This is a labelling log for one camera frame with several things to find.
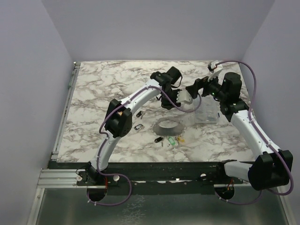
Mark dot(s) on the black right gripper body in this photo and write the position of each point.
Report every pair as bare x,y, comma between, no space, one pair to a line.
197,86

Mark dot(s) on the yellow key tag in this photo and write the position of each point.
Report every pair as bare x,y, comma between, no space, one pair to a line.
180,139

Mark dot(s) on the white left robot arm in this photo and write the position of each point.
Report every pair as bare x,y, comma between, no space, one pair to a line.
119,116

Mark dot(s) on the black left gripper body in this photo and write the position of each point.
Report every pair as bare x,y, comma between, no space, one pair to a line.
172,94

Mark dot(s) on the clear plastic box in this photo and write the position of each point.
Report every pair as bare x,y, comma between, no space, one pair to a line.
207,113

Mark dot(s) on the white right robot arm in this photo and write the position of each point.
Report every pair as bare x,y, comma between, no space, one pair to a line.
272,166

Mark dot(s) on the aluminium table edge rail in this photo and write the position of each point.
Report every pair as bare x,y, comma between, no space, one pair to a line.
33,216

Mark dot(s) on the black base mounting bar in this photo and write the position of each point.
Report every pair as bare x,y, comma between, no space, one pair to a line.
155,178

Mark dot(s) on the green key tag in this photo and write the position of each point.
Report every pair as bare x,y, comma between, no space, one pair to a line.
171,141

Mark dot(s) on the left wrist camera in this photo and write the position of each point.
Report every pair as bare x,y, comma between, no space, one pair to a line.
183,96

